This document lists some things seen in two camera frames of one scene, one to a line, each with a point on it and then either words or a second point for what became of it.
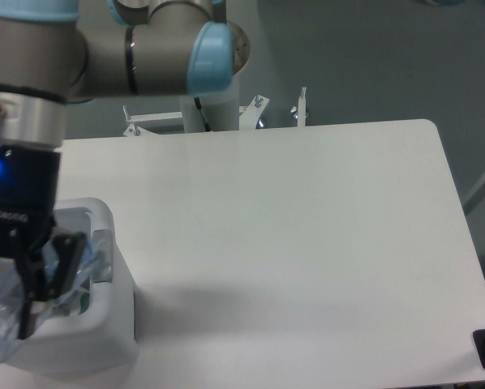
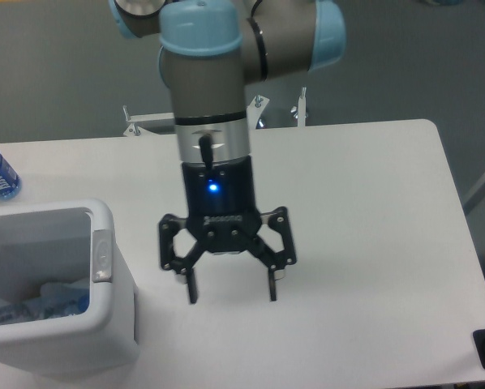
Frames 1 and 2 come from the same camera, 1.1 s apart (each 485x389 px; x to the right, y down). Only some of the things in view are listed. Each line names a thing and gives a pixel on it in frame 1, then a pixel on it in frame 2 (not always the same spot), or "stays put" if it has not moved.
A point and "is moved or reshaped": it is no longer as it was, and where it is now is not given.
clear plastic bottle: (2, 289) is moved or reshaped
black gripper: (19, 193) → (221, 212)
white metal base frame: (250, 115) stays put
